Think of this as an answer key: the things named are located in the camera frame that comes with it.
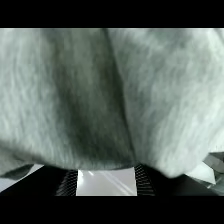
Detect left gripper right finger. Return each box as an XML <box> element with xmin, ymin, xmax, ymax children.
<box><xmin>134</xmin><ymin>163</ymin><xmax>214</xmax><ymax>197</ymax></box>

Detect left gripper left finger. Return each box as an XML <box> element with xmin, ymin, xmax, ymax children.
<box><xmin>0</xmin><ymin>164</ymin><xmax>79</xmax><ymax>197</ymax></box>

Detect grey garment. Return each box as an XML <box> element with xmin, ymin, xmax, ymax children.
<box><xmin>0</xmin><ymin>27</ymin><xmax>224</xmax><ymax>179</ymax></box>

